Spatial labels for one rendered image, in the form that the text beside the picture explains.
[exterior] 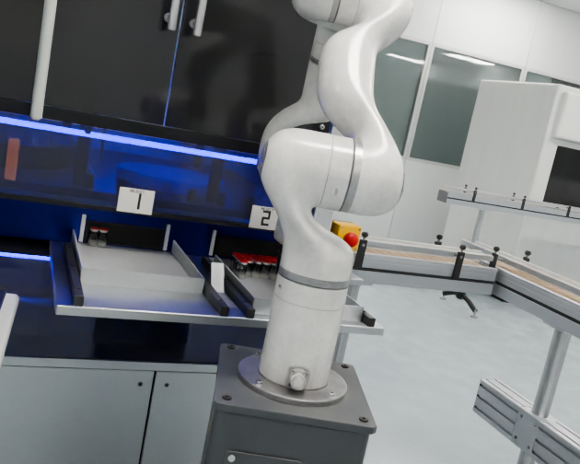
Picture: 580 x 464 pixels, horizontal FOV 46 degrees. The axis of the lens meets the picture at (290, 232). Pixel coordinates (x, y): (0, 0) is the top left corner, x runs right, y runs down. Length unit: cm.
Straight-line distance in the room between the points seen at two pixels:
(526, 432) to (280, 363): 129
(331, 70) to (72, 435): 117
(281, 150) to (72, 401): 103
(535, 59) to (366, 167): 712
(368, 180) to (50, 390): 108
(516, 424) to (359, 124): 141
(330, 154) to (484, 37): 670
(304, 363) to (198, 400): 83
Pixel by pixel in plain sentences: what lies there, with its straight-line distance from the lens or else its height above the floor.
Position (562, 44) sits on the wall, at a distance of 836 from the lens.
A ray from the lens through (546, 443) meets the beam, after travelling 223.
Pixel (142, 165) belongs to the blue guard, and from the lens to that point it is 168.
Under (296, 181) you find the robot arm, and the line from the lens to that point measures 104.
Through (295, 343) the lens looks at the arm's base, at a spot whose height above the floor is 95.
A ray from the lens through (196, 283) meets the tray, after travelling 149.
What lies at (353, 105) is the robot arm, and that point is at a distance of 114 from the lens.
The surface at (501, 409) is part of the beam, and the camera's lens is 237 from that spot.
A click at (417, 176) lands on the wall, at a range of 741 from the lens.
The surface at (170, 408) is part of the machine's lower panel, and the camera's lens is 190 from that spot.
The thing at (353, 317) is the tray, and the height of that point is 89.
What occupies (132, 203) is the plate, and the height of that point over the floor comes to 101.
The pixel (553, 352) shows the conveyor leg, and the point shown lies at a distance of 221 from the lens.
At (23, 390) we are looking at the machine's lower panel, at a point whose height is 51.
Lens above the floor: 131
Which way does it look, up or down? 10 degrees down
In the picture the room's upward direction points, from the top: 11 degrees clockwise
